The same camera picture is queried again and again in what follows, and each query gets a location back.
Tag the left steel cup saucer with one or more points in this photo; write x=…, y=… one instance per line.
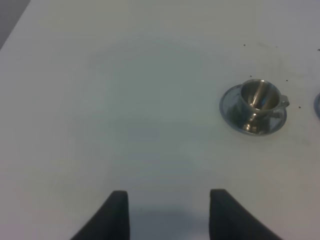
x=253, y=124

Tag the steel cup saucer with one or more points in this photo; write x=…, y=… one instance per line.
x=316, y=105
x=253, y=124

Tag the right steel cup saucer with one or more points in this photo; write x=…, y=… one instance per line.
x=316, y=105

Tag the left stainless steel teacup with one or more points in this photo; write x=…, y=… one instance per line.
x=258, y=99

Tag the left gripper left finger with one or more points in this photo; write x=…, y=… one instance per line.
x=110, y=222

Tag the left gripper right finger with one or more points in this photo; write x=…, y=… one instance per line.
x=229, y=220

